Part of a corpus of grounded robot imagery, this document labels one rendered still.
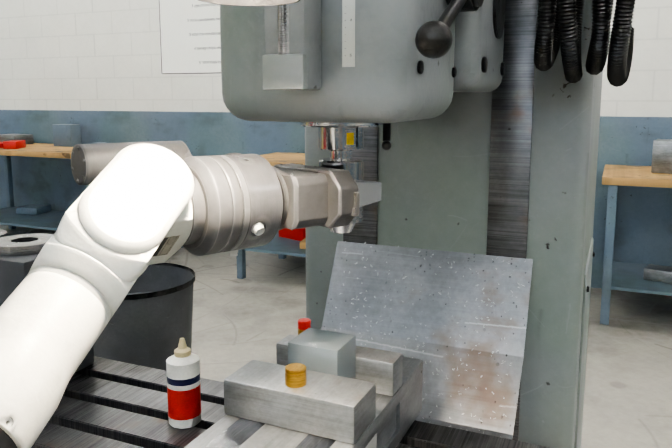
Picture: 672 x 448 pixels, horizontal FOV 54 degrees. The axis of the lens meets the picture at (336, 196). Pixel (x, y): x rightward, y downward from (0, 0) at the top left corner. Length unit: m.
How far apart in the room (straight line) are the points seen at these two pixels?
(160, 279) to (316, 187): 2.34
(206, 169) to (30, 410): 0.23
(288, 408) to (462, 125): 0.53
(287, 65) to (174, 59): 5.49
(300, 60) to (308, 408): 0.34
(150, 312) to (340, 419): 1.91
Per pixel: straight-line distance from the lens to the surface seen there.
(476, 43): 0.76
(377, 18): 0.58
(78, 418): 0.93
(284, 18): 0.57
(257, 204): 0.57
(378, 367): 0.76
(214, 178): 0.56
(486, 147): 1.02
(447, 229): 1.05
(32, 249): 1.00
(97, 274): 0.48
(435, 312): 1.04
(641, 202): 4.88
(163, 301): 2.53
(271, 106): 0.62
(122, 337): 2.56
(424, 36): 0.54
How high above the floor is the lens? 1.33
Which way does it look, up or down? 9 degrees down
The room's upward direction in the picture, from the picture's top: straight up
